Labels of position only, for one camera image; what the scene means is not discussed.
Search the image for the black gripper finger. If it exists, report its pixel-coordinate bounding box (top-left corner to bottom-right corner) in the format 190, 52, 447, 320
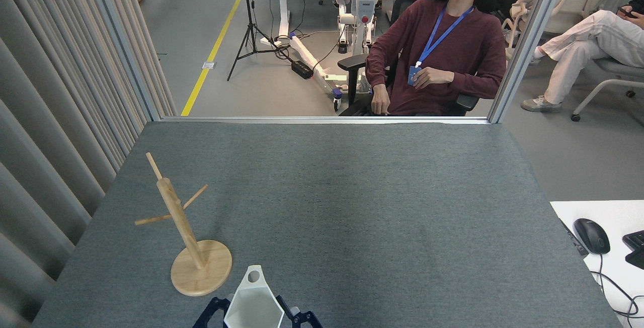
193, 295, 233, 328
276, 295, 324, 328

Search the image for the white hexagonal cup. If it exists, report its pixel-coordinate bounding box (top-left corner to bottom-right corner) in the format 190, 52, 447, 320
223, 265, 285, 328

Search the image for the wooden cup rack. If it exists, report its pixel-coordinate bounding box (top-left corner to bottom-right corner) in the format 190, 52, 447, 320
134, 152, 233, 297

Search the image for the person's right hand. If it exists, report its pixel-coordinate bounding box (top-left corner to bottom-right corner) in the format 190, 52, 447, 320
371, 84, 390, 116

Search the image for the person's left hand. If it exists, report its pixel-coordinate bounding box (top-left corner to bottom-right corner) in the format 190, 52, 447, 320
413, 66, 456, 90

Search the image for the grey pleated curtain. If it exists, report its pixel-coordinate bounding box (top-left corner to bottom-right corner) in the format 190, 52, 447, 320
0, 0, 178, 328

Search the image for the black office chair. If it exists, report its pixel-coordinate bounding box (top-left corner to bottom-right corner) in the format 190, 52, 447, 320
338, 0, 499, 116

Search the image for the white stand on wheels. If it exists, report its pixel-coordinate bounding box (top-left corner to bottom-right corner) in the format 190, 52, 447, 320
289, 0, 406, 112

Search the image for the black flat strip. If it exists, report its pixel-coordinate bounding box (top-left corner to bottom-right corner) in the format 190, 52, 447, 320
560, 219, 589, 257

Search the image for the black computer mouse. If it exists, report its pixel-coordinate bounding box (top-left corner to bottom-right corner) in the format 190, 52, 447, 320
574, 218, 611, 255

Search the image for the desk with white leg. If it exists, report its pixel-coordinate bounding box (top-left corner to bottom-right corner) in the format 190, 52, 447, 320
254, 0, 338, 49

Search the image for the person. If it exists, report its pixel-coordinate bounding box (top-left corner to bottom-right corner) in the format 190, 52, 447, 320
365, 0, 507, 116
521, 0, 644, 113

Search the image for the white side table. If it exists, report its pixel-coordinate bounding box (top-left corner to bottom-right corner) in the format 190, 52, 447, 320
550, 200, 644, 328

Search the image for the black keyboard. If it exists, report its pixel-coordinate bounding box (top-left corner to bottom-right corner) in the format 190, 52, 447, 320
622, 230, 644, 270

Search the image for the grey chair on castors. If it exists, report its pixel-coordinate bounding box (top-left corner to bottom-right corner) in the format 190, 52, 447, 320
571, 56, 644, 122

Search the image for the beige chair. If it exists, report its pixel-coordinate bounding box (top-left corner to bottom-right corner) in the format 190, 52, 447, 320
501, 0, 618, 79

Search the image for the silver frame rail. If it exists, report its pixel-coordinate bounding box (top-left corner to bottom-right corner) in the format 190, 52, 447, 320
161, 116, 491, 125

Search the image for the black mouse cable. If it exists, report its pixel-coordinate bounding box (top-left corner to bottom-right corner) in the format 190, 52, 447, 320
589, 254, 644, 318

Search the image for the blue lanyard with badge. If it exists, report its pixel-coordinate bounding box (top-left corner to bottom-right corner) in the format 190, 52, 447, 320
408, 5, 474, 86

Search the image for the silver frame post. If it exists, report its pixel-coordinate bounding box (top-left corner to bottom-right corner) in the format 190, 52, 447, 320
487, 0, 574, 124

